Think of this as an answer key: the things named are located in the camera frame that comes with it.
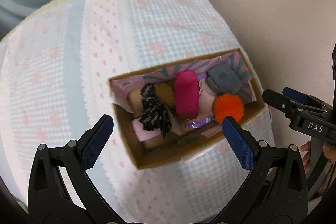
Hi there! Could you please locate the magenta felt pouch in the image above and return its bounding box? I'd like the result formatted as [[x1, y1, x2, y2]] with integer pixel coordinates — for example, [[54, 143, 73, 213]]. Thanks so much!
[[174, 70, 199, 120]]

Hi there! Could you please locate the pink cloth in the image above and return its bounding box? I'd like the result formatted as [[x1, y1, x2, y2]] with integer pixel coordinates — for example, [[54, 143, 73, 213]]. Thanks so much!
[[131, 119, 161, 142]]

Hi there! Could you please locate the pastel checkered bed blanket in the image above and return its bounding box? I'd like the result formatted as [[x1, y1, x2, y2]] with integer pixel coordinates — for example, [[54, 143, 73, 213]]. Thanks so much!
[[0, 0, 276, 223]]

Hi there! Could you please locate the brown plush mushroom toy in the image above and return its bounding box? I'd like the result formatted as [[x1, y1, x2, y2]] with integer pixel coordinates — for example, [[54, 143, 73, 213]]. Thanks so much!
[[127, 83, 175, 118]]

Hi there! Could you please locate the purple plastic packet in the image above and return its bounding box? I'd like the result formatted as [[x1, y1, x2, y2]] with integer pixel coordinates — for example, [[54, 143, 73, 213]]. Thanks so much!
[[185, 117, 215, 130]]

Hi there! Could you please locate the grey sock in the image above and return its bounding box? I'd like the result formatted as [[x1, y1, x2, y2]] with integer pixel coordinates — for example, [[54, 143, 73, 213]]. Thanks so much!
[[205, 64, 243, 95]]

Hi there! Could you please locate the person's right hand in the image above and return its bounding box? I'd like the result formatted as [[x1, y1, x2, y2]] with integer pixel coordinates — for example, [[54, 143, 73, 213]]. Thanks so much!
[[299, 140, 336, 195]]

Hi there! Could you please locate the black patterned scrunchie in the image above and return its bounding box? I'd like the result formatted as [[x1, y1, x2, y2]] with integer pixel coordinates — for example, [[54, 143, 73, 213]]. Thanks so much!
[[139, 83, 172, 139]]

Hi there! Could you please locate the light pink sock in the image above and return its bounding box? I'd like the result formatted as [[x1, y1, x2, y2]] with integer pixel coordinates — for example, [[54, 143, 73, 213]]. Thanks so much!
[[198, 79, 217, 119]]

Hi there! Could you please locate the orange plush carrot toy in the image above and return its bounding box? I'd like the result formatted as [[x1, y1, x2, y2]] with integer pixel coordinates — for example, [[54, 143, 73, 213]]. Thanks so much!
[[213, 93, 244, 124]]

